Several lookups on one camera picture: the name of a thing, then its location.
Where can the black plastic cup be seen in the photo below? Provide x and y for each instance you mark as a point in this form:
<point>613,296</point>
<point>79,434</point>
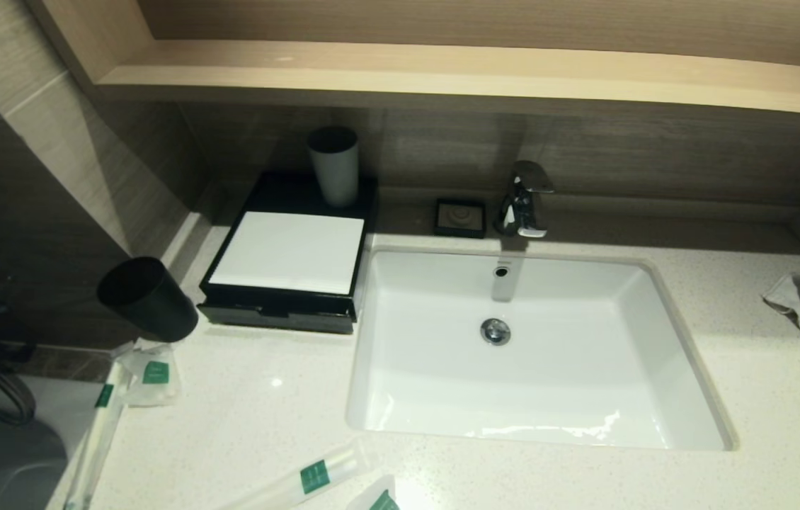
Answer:
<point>152,301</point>

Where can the wide toothbrush packet green label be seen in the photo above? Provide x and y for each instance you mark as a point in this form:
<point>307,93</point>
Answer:
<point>308,478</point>

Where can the small square green-label packet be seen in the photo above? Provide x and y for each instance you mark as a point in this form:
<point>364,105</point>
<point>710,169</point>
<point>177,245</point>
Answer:
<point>152,379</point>

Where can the white ceramic sink basin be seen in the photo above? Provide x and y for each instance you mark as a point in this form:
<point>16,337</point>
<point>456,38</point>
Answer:
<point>549,397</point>

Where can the long slim toothbrush packet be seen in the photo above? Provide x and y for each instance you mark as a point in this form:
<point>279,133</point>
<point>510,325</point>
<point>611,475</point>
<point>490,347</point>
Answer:
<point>99,432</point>

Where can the light grey plastic cup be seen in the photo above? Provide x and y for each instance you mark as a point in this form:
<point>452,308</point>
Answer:
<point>335,173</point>

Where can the chrome sink faucet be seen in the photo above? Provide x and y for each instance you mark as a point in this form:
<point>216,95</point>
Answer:
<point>526,202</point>

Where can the wooden wall shelf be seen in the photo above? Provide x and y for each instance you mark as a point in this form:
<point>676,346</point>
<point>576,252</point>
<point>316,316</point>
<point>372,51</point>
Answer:
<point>442,74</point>

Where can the black square soap dish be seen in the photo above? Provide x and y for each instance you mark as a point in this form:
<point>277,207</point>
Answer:
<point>459,217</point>

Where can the white bathtub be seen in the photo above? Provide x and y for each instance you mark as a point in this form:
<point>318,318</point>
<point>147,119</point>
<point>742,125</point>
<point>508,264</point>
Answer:
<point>10,460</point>

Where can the small packet green corner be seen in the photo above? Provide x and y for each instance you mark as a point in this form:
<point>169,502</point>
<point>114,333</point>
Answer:
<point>375,499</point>

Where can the black amenity drawer box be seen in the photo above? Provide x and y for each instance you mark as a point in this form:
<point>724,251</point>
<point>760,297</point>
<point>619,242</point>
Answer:
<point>280,312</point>

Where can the chrome sink drain stopper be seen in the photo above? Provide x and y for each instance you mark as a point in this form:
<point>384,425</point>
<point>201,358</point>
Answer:
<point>495,331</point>

